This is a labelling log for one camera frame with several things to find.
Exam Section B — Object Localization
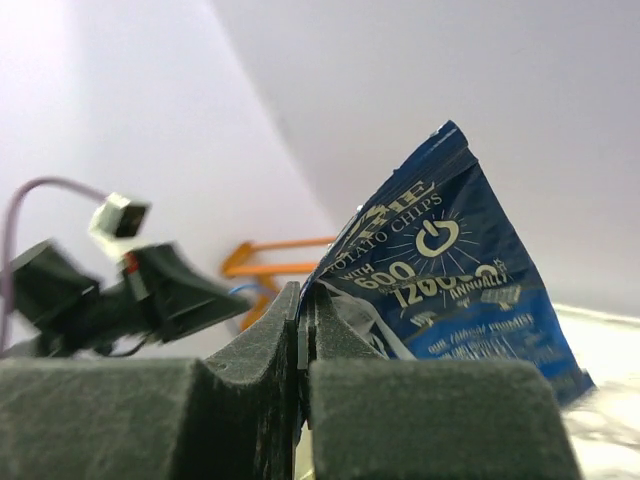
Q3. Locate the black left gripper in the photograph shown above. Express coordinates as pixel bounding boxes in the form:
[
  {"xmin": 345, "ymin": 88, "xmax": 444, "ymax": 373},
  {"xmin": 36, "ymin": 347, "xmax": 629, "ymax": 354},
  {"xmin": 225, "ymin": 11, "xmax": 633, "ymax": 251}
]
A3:
[{"xmin": 9, "ymin": 239, "xmax": 250, "ymax": 358}]

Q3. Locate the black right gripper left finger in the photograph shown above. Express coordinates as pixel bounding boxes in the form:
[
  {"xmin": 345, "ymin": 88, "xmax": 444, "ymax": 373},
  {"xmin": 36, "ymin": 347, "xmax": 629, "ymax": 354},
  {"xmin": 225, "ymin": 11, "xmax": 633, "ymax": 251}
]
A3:
[{"xmin": 1, "ymin": 282, "xmax": 300, "ymax": 479}]

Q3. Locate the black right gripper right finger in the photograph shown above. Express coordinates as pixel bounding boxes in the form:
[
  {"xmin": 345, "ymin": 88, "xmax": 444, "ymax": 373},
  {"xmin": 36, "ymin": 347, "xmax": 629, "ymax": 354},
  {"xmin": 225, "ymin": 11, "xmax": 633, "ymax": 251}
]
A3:
[{"xmin": 300, "ymin": 285, "xmax": 582, "ymax": 479}]

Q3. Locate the blue Kettle chips bag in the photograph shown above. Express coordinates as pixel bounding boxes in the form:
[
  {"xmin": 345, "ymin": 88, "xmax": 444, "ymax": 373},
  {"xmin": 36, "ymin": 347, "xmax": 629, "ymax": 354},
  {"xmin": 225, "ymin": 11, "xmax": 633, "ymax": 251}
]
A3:
[{"xmin": 307, "ymin": 121, "xmax": 594, "ymax": 407}]

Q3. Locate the wooden tiered shelf rack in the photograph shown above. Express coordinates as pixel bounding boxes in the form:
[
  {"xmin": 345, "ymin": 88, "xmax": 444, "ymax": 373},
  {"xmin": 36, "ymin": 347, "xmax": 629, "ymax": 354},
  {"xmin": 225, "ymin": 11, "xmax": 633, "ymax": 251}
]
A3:
[{"xmin": 219, "ymin": 237, "xmax": 335, "ymax": 331}]

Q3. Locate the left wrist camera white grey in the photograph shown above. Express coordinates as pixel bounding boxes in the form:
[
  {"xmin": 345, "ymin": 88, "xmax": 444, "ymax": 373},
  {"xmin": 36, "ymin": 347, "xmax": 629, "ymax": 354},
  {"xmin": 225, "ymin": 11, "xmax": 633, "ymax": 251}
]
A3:
[{"xmin": 88, "ymin": 192, "xmax": 151, "ymax": 263}]

